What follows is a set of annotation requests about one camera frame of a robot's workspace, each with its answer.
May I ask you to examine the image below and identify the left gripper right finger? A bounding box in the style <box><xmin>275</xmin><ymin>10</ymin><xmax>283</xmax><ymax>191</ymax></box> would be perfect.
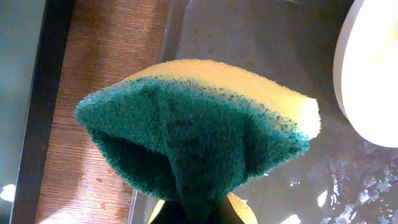
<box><xmin>211</xmin><ymin>198</ymin><xmax>244</xmax><ymax>224</ymax></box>

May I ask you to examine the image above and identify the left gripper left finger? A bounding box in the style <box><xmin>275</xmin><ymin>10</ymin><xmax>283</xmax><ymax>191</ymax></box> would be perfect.
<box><xmin>150</xmin><ymin>200</ymin><xmax>187</xmax><ymax>224</ymax></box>

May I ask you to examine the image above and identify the green and yellow sponge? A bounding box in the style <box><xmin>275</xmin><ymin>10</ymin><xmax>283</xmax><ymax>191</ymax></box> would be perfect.
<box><xmin>75</xmin><ymin>59</ymin><xmax>321</xmax><ymax>223</ymax></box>

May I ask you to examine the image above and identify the brown serving tray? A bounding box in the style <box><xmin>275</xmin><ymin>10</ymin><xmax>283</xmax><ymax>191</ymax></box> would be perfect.
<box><xmin>127</xmin><ymin>0</ymin><xmax>398</xmax><ymax>224</ymax></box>

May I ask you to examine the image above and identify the black rectangular water tray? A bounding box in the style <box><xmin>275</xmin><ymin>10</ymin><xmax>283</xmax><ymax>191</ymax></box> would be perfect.
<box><xmin>1</xmin><ymin>0</ymin><xmax>75</xmax><ymax>223</ymax></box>

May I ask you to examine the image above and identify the white plate at back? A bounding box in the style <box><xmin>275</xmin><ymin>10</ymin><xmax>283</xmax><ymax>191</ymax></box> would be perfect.
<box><xmin>333</xmin><ymin>0</ymin><xmax>397</xmax><ymax>148</ymax></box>

